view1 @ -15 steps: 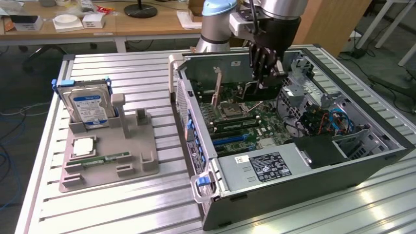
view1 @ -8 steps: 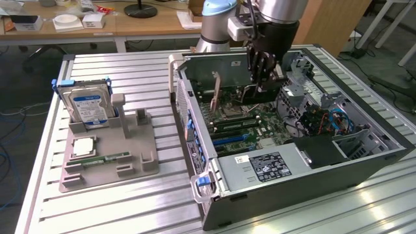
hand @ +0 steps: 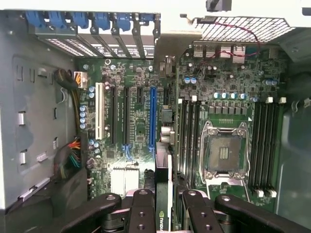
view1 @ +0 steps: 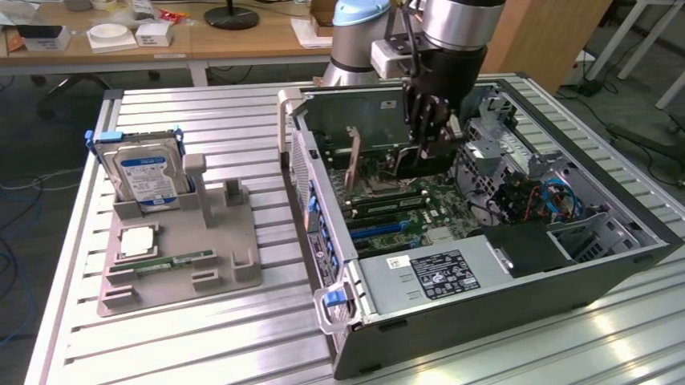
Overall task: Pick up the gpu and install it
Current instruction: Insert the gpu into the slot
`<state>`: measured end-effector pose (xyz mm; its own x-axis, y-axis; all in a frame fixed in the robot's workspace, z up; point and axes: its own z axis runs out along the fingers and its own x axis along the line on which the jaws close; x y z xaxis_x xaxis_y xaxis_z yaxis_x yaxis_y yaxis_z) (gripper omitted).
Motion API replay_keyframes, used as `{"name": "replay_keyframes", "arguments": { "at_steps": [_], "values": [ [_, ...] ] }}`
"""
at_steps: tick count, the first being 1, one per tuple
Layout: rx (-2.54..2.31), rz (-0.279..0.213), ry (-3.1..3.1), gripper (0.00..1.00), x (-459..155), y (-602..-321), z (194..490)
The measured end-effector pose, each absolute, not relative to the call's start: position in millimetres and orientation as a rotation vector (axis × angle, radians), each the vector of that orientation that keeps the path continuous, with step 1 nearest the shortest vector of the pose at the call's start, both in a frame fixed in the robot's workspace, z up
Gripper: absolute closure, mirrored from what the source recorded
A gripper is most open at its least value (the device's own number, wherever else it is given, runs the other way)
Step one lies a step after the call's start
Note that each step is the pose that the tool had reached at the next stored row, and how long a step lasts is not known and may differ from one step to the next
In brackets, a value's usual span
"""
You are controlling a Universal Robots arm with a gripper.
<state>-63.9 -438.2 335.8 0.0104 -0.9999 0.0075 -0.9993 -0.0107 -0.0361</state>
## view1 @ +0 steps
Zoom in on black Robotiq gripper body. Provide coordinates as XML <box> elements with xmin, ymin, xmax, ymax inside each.
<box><xmin>410</xmin><ymin>44</ymin><xmax>488</xmax><ymax>104</ymax></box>

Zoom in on green GPU with black shroud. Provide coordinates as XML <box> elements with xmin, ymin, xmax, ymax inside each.
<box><xmin>344</xmin><ymin>125</ymin><xmax>459</xmax><ymax>193</ymax></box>

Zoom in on silver perforated disk bay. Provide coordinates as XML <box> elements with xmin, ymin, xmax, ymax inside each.
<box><xmin>459</xmin><ymin>94</ymin><xmax>539</xmax><ymax>193</ymax></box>

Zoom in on CPU socket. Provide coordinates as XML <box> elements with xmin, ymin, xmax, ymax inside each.
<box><xmin>358</xmin><ymin>175</ymin><xmax>411</xmax><ymax>196</ymax></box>

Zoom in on wooden cabinet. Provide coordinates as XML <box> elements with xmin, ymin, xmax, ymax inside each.
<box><xmin>478</xmin><ymin>0</ymin><xmax>615</xmax><ymax>87</ymax></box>

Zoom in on green motherboard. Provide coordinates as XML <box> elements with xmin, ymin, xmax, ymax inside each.
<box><xmin>320</xmin><ymin>142</ymin><xmax>486</xmax><ymax>260</ymax></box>

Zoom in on black expansion slot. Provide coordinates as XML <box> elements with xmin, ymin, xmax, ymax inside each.
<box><xmin>350</xmin><ymin>208</ymin><xmax>418</xmax><ymax>225</ymax></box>

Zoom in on brown cardboard box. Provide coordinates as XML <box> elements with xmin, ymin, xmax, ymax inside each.
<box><xmin>309</xmin><ymin>0</ymin><xmax>339</xmax><ymax>38</ymax></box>

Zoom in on white papers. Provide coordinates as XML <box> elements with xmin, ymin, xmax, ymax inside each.
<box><xmin>289</xmin><ymin>18</ymin><xmax>334</xmax><ymax>50</ymax></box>

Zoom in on black plastic box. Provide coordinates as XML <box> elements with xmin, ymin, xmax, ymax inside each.
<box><xmin>480</xmin><ymin>221</ymin><xmax>579</xmax><ymax>280</ymax></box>

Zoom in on grey power supply unit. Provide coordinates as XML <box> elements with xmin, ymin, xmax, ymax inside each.
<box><xmin>355</xmin><ymin>233</ymin><xmax>515</xmax><ymax>317</ymax></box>

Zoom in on black round lamp base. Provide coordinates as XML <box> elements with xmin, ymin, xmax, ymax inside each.
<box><xmin>203</xmin><ymin>4</ymin><xmax>261</xmax><ymax>30</ymax></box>

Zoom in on black open PC case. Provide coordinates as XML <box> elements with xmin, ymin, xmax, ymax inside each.
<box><xmin>275</xmin><ymin>77</ymin><xmax>685</xmax><ymax>381</ymax></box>

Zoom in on hard disk with blue label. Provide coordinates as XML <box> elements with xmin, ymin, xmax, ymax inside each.
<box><xmin>100</xmin><ymin>143</ymin><xmax>192</xmax><ymax>213</ymax></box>

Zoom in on white labelled box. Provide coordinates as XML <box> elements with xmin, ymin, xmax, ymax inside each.
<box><xmin>133</xmin><ymin>22</ymin><xmax>175</xmax><ymax>48</ymax></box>

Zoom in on blue disk caddy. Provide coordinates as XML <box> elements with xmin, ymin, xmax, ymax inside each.
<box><xmin>84</xmin><ymin>126</ymin><xmax>187</xmax><ymax>169</ymax></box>

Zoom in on grey patterned pouch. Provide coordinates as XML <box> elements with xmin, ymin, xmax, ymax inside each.
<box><xmin>131</xmin><ymin>0</ymin><xmax>160</xmax><ymax>20</ymax></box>

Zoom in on green RAM stick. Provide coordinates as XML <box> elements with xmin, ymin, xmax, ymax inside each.
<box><xmin>111</xmin><ymin>249</ymin><xmax>215</xmax><ymax>274</ymax></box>

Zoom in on white square dish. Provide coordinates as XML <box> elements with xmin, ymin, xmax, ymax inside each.
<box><xmin>85</xmin><ymin>22</ymin><xmax>139</xmax><ymax>55</ymax></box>

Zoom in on silver CPU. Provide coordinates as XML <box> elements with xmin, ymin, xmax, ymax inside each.
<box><xmin>116</xmin><ymin>229</ymin><xmax>159</xmax><ymax>258</ymax></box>

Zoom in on grey parts rack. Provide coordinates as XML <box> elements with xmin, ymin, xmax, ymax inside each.
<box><xmin>94</xmin><ymin>153</ymin><xmax>265</xmax><ymax>318</ymax></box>

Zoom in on wooden desk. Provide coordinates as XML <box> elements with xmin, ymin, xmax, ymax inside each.
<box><xmin>0</xmin><ymin>0</ymin><xmax>483</xmax><ymax>77</ymax></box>

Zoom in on white box with dark lid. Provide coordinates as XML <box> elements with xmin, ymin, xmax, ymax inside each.
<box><xmin>13</xmin><ymin>24</ymin><xmax>73</xmax><ymax>52</ymax></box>

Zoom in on orange cardboard box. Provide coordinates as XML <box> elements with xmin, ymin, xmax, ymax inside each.
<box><xmin>0</xmin><ymin>28</ymin><xmax>25</xmax><ymax>57</ymax></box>

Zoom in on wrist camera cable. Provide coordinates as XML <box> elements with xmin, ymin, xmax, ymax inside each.
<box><xmin>398</xmin><ymin>0</ymin><xmax>428</xmax><ymax>77</ymax></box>

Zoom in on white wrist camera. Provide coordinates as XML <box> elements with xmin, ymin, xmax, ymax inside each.
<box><xmin>370</xmin><ymin>38</ymin><xmax>423</xmax><ymax>78</ymax></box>

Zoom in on black internal wire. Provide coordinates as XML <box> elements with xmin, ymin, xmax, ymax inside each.
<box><xmin>448</xmin><ymin>176</ymin><xmax>504</xmax><ymax>225</ymax></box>

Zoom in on black power wire bundle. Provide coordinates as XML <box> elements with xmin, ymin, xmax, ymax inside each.
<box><xmin>490</xmin><ymin>178</ymin><xmax>542</xmax><ymax>225</ymax></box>

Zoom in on blue disk wire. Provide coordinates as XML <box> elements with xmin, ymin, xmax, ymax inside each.
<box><xmin>538</xmin><ymin>179</ymin><xmax>585</xmax><ymax>222</ymax></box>

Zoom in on white metal table frame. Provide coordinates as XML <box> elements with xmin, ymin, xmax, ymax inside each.
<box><xmin>585</xmin><ymin>0</ymin><xmax>685</xmax><ymax>110</ymax></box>

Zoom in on grey disk bay bracket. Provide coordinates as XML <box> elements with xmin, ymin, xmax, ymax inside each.
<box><xmin>544</xmin><ymin>204</ymin><xmax>643</xmax><ymax>265</ymax></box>

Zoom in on blue floor cable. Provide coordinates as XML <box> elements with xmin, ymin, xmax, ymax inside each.
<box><xmin>0</xmin><ymin>172</ymin><xmax>46</xmax><ymax>350</ymax></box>

